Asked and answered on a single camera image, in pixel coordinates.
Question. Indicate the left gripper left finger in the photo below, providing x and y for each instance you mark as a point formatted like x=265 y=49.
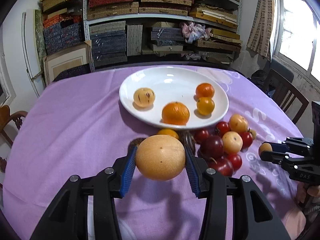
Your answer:
x=66 y=217

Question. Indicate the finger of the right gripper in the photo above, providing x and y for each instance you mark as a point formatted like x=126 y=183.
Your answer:
x=273 y=157
x=279 y=147

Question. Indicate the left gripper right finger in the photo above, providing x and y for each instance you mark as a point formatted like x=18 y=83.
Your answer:
x=253 y=215

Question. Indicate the red tomato with calyx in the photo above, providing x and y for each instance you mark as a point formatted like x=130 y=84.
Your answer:
x=247 y=139

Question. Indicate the small red tomato back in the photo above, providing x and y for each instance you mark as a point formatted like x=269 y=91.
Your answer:
x=201 y=135

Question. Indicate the yellow-orange citrus fruit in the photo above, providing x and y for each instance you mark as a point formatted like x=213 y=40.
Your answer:
x=205 y=106

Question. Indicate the large dark water chestnut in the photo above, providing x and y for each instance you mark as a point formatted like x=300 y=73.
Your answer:
x=186 y=138

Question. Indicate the large orange mandarin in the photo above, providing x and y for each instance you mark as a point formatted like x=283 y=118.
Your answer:
x=175 y=113
x=204 y=90

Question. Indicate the small orange kumquat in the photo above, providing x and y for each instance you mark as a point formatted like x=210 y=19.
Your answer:
x=167 y=131

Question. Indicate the pale yellow round fruit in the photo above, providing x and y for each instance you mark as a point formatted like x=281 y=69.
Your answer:
x=160 y=157

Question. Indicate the orange-yellow persimmon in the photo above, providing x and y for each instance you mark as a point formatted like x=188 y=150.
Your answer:
x=238 y=123

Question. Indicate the person's right hand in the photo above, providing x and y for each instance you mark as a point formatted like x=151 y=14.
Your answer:
x=302 y=191

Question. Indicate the dark wooden chair right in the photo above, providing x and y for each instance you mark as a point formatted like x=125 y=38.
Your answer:
x=285 y=94

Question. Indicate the black bag on chair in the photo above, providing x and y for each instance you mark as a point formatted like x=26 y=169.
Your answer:
x=258 y=78

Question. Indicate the purple printed tablecloth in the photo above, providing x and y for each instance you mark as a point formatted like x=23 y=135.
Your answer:
x=78 y=126

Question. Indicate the bright window right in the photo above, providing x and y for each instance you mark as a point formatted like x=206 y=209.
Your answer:
x=298 y=37

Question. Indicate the beige patterned curtain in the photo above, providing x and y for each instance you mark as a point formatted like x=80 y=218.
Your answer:
x=260 y=35

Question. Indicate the white oval plate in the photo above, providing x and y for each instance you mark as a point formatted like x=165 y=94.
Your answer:
x=171 y=84

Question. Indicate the wooden chair left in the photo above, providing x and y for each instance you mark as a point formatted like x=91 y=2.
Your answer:
x=11 y=124

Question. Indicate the pink cloth bundle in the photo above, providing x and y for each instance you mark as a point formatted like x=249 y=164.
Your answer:
x=192 y=32

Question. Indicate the framed picture in carton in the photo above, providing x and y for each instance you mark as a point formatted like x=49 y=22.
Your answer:
x=66 y=59

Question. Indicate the metal storage shelf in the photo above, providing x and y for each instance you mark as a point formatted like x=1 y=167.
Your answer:
x=130 y=32

